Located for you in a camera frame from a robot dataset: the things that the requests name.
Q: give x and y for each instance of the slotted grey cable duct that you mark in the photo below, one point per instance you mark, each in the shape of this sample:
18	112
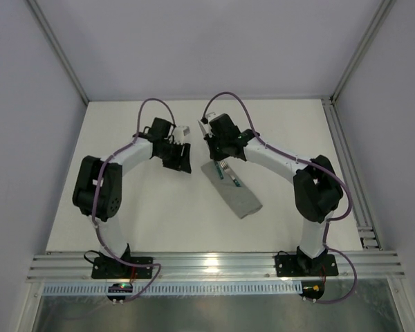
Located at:
277	287

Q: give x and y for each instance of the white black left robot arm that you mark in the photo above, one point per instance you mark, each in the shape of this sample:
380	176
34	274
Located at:
98	188

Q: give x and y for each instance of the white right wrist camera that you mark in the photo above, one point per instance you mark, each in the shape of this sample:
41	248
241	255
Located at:
210	116

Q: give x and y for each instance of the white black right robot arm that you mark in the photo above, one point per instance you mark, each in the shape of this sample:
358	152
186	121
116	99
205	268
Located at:
317	194

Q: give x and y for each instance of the green handled knife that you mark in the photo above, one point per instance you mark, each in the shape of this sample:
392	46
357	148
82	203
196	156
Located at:
207	145

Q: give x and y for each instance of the aluminium left corner post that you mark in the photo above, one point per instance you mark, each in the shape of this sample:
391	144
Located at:
54	44

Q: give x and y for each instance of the grey cloth napkin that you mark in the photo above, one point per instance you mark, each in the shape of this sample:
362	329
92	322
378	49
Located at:
241	200

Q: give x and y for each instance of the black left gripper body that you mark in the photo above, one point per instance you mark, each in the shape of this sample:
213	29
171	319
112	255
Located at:
177	156

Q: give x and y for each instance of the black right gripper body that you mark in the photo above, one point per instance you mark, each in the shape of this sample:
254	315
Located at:
211	146

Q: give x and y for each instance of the aluminium right corner post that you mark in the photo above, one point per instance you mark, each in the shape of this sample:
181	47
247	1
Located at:
379	17

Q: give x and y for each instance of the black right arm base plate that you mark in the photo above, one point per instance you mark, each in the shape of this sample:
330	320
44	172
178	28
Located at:
300	265

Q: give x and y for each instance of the aluminium rail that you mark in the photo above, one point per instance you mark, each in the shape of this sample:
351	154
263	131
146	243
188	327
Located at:
363	215
207	266

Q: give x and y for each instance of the green handled fork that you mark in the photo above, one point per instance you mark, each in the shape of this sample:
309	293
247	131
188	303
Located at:
228	170

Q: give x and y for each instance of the right black connector board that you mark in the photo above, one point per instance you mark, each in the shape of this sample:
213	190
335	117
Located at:
313	290

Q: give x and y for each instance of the aluminium front rail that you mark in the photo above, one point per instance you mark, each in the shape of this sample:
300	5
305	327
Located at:
207	266

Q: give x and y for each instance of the aluminium corner post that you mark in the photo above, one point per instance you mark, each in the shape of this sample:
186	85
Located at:
379	17
54	44

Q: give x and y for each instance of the aluminium right side rail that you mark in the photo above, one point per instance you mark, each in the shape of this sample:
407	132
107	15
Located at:
363	215

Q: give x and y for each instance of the left controller board with led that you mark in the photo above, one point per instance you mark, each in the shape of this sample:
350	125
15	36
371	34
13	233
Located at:
119	292

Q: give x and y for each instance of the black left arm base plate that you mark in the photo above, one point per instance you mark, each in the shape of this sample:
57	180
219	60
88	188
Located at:
108	268

